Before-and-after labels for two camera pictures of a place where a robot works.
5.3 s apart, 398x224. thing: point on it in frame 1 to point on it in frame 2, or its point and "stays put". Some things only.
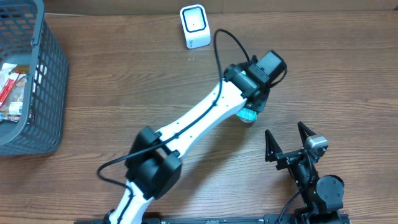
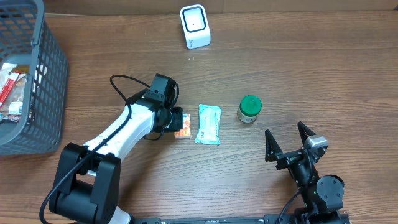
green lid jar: (247, 114) stays put
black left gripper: (261, 101) to (178, 119)
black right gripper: (292, 156) stays put
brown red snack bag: (13, 84) stays put
